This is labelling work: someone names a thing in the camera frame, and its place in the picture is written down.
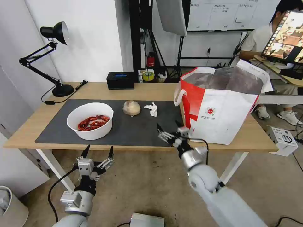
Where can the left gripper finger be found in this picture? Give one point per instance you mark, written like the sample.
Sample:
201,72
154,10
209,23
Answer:
110,156
84,154

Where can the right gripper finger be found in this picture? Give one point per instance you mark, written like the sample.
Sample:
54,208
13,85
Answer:
178,125
165,136

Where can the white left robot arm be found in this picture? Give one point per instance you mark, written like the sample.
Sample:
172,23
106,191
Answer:
77,212

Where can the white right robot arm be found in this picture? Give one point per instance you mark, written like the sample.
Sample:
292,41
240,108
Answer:
213,189

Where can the white and red takeout bag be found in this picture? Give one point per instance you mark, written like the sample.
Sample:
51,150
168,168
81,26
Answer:
222,113

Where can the white round paper bowl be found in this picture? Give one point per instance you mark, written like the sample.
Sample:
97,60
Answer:
94,133

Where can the crumpled white tissue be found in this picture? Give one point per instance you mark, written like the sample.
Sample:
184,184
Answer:
152,108

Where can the white table leg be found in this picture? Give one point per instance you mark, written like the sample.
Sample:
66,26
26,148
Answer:
233,166
55,169

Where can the red crayfish shells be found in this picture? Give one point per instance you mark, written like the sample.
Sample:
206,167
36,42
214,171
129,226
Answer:
93,123

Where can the black desk mat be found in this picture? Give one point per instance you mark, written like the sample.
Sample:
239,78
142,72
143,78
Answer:
132,128

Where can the crumpled beige plastic wrapper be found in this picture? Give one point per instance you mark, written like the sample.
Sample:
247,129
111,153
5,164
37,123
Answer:
131,107

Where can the yellow green tape roll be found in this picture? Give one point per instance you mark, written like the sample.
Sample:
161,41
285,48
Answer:
148,76

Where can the white cabinet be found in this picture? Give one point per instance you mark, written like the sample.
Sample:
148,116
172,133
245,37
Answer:
16,165

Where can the black articulated desk lamp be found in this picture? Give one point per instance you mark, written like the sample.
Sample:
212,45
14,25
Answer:
62,89

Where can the silver metal box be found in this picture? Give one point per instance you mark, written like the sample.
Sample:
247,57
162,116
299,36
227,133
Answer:
146,220

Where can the black tissue box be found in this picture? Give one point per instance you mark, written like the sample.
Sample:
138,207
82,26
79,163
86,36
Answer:
120,81

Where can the red fire extinguisher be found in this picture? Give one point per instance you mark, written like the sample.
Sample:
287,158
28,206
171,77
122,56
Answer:
150,60

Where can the white waste bin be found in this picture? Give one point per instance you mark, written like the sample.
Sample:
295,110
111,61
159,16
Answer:
11,210

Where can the white printed cardboard box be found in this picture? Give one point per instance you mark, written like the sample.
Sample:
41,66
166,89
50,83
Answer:
281,142

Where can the black light stand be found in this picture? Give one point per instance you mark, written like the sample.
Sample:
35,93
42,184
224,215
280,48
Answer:
136,35

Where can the grey photo softbox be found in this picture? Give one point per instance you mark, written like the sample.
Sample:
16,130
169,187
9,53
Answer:
171,16

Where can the wooden side desk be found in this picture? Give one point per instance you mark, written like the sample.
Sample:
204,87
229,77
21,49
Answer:
287,76

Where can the whiteboard with writing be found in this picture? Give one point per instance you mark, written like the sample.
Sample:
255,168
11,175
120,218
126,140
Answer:
222,14

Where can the tilted computer monitor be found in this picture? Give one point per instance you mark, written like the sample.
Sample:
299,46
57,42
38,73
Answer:
284,35

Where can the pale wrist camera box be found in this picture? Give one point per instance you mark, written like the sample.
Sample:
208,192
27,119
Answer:
85,166
184,132

